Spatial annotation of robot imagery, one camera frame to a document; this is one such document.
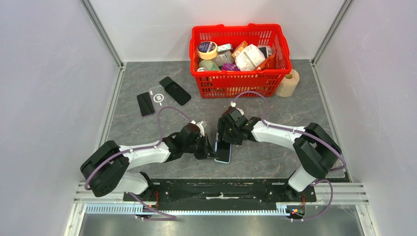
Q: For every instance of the masking tape roll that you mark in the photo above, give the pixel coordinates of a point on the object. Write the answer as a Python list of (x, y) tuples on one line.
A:
[(207, 50)]

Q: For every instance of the purple small package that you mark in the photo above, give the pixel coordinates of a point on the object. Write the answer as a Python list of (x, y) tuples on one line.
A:
[(230, 67)]

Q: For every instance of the dark round jar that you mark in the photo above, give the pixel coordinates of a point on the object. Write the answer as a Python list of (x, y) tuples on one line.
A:
[(266, 50)]

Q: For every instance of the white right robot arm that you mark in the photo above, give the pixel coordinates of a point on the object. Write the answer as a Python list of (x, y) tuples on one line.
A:
[(315, 149)]

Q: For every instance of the teal small box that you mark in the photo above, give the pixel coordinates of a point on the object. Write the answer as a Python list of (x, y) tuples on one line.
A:
[(224, 47)]

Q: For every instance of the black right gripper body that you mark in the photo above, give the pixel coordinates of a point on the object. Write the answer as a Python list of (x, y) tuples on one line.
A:
[(231, 135)]

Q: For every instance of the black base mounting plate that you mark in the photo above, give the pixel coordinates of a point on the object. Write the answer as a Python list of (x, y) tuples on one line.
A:
[(223, 193)]

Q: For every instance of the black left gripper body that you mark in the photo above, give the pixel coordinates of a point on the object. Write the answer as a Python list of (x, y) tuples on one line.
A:
[(197, 147)]

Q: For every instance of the light blue phone case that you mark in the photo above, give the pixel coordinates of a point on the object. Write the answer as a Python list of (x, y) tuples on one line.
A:
[(229, 153)]

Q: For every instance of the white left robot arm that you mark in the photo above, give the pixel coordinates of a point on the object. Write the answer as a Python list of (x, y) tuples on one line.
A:
[(107, 169)]

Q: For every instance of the clear magsafe phone case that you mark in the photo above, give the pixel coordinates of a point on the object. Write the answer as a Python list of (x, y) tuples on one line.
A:
[(158, 97)]

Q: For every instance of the beige paper roll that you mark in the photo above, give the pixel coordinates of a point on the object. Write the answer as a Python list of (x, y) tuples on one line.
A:
[(288, 84)]

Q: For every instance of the green pale bottle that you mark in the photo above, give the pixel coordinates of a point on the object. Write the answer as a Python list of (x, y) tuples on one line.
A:
[(209, 65)]

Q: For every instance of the grey wrapped packet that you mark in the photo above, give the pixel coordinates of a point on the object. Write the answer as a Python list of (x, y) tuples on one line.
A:
[(224, 57)]

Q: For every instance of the white crumpled paper bag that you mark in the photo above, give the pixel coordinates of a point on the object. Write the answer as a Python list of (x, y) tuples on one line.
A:
[(250, 58)]

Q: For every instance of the orange small box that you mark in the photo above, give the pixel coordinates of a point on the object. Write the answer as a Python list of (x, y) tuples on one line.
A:
[(239, 49)]

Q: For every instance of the red plastic shopping basket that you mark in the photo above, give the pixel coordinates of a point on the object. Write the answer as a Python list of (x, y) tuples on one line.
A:
[(264, 79)]

